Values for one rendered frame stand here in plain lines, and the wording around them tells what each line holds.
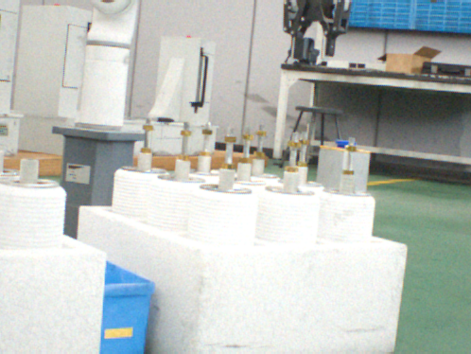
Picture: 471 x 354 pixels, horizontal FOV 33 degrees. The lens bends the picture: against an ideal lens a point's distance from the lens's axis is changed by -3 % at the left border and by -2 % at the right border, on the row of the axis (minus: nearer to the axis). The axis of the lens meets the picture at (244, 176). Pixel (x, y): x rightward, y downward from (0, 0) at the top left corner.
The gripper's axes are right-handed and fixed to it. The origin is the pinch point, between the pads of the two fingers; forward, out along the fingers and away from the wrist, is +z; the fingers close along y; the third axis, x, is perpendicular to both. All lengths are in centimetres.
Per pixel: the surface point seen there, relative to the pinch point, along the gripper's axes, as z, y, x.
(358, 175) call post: 21.0, -2.0, 18.5
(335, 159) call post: 18.3, -4.6, 14.3
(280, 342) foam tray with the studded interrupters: 43, 17, -19
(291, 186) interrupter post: 21.7, 11.2, -13.7
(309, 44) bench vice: -44, -316, 339
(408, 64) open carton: -36, -259, 385
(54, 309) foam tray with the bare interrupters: 36, 13, -54
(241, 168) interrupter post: 20.4, -1.0, -12.8
